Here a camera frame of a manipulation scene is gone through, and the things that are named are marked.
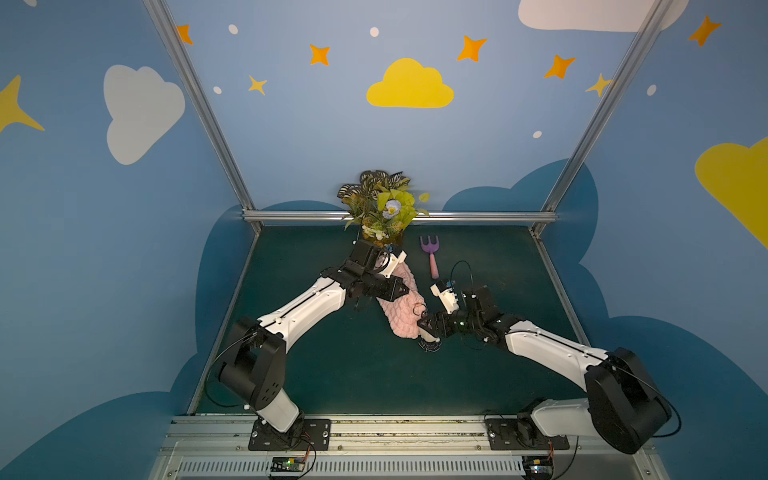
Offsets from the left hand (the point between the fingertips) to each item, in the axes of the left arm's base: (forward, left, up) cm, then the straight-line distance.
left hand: (408, 285), depth 83 cm
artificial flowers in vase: (+27, +9, +5) cm, 29 cm away
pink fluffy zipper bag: (-6, +1, -5) cm, 8 cm away
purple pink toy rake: (+29, -11, -17) cm, 35 cm away
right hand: (-6, -6, -8) cm, 11 cm away
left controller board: (-41, +29, -18) cm, 53 cm away
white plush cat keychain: (-11, -7, -12) cm, 18 cm away
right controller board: (-40, -32, -18) cm, 55 cm away
